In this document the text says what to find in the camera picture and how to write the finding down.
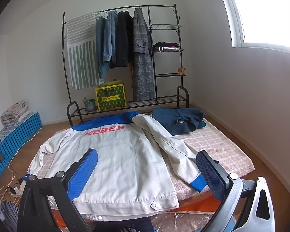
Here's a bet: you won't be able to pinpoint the blue denim jacket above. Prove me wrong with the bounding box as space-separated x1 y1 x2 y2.
103 11 119 69

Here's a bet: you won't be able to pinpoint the person's striped grey garment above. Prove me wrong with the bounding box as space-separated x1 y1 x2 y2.
0 196 21 232

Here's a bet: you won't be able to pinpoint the power strip with cables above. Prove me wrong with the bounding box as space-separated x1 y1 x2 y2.
0 164 22 199

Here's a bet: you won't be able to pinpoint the teal denim jacket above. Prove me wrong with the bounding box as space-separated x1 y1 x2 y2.
95 16 109 79

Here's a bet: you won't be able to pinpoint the floral rolled quilt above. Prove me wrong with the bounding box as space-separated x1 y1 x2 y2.
0 100 31 126

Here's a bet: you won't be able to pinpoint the window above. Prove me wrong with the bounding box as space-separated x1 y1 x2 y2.
215 0 290 52

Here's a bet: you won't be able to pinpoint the white power strip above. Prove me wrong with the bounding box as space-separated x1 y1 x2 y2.
8 186 23 196

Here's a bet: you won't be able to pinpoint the checked pink bed sheet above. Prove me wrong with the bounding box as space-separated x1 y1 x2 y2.
30 113 255 199

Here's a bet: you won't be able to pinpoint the blue slatted bench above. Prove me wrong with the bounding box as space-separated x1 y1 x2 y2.
0 112 43 192

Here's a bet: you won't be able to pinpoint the black metal clothes rack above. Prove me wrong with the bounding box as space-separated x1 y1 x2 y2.
62 3 189 126

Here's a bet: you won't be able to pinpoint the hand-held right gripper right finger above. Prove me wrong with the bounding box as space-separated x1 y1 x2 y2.
196 150 275 232

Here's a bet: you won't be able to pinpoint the green striped white cloth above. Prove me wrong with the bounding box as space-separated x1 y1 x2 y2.
66 12 104 91

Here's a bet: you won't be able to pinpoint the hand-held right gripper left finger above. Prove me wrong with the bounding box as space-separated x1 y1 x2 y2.
17 148 98 232

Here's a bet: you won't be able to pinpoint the black folded garment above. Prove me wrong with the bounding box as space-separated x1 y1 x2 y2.
153 42 179 48

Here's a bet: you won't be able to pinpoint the clear plastic wrap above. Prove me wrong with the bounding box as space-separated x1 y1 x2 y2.
151 213 223 232

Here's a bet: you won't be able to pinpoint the grey patterned cloth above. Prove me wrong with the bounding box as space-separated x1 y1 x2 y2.
0 116 34 155

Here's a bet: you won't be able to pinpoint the dark blue garment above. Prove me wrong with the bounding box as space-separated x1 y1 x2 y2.
152 107 206 136

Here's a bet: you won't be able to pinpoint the small potted plant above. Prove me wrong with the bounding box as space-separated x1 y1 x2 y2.
83 97 96 112

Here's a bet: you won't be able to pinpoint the white and blue jacket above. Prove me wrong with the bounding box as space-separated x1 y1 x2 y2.
26 111 209 221

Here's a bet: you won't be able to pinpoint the folded clothes on shelf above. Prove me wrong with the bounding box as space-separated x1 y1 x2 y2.
153 46 181 53

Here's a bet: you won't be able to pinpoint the grey plaid coat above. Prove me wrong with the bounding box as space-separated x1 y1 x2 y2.
132 7 156 102

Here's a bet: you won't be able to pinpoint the yellow and green bag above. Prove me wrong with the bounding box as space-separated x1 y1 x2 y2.
95 79 128 111

